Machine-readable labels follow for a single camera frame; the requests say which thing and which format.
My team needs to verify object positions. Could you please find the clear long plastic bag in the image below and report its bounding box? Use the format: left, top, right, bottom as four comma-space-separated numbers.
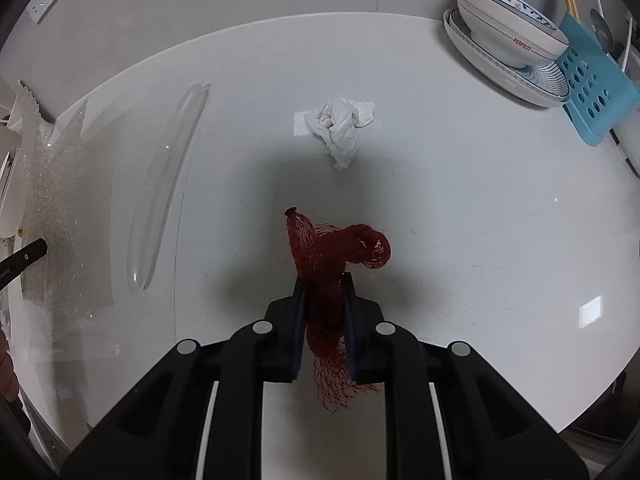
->
126, 82, 212, 291

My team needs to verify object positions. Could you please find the blue striped plate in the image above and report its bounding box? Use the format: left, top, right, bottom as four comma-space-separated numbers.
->
448, 7, 571, 99

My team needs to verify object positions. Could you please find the white oval dish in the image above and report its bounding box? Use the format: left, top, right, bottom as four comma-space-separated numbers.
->
442, 10, 569, 109

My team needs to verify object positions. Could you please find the crumpled white tissue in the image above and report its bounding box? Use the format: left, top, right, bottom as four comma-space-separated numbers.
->
294, 97, 376, 171

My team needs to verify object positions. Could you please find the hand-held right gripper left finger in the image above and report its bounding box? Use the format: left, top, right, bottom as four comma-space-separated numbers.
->
60, 274, 308, 480

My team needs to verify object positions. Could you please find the metal spoon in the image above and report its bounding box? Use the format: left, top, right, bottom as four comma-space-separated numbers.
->
589, 7, 617, 54

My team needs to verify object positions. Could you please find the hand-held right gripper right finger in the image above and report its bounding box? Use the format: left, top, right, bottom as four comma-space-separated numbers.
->
341, 271, 591, 480

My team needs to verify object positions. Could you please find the clear bubble wrap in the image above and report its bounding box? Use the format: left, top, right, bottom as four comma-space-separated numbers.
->
15, 80, 118, 317

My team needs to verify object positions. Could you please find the white bowl with blue pattern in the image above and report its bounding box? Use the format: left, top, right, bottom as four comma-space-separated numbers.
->
456, 0, 571, 68

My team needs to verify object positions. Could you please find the blue perforated utensil basket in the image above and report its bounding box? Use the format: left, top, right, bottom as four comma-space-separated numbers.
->
556, 10, 640, 148

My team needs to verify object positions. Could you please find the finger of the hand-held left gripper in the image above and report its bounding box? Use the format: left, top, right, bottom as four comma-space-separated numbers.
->
0, 239, 49, 291

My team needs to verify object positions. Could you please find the person's left hand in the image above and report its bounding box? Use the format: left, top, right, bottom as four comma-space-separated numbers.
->
0, 332, 20, 402

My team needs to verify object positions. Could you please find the red mesh net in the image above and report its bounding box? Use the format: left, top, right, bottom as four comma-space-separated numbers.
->
283, 206, 392, 411

